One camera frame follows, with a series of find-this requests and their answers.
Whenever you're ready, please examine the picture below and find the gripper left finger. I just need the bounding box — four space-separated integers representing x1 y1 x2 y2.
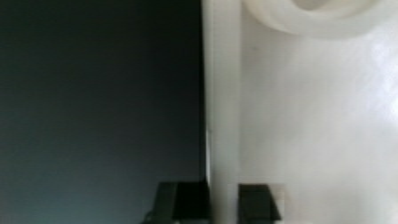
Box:
140 181 211 224

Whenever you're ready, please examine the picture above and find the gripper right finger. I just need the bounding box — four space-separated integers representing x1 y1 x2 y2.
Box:
238 184 282 224

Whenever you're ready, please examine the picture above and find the white square table top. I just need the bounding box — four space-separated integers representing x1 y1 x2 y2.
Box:
200 0 398 224

